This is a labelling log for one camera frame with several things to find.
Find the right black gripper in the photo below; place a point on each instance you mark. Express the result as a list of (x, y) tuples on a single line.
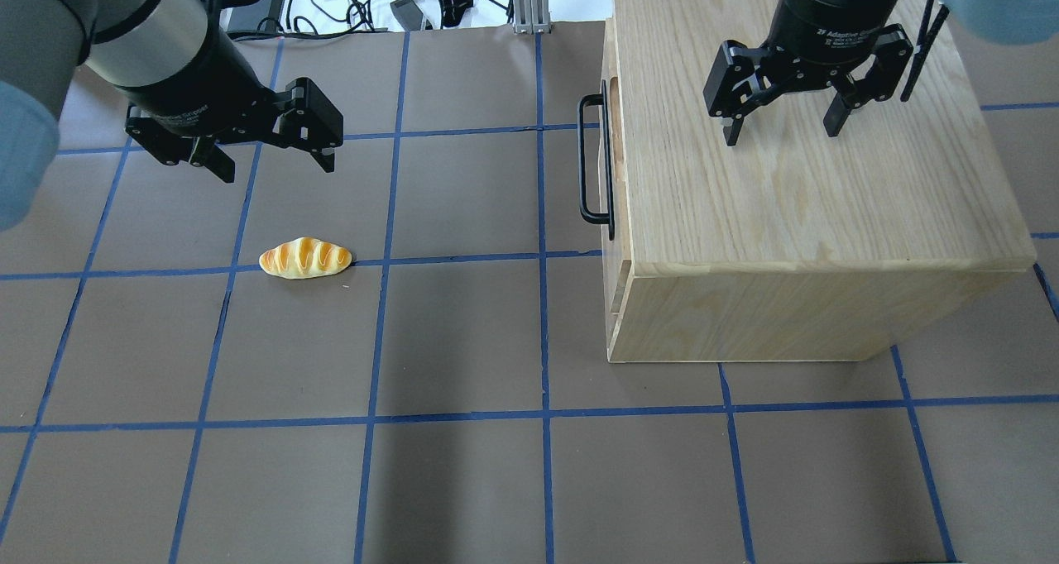
[(830, 18)]

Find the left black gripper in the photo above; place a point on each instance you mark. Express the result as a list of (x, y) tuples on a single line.
[(197, 78)]

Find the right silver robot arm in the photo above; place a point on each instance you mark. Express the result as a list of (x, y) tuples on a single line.
[(1011, 22)]

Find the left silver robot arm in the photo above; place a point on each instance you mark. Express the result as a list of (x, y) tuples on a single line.
[(127, 43)]

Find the light wooden drawer cabinet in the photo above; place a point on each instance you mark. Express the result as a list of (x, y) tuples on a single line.
[(792, 245)]

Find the black power adapter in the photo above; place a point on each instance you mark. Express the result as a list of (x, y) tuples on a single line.
[(253, 18)]

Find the orange toy bread loaf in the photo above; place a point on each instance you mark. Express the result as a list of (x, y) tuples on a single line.
[(305, 258)]

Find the aluminium frame post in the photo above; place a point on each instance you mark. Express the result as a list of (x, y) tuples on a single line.
[(530, 16)]

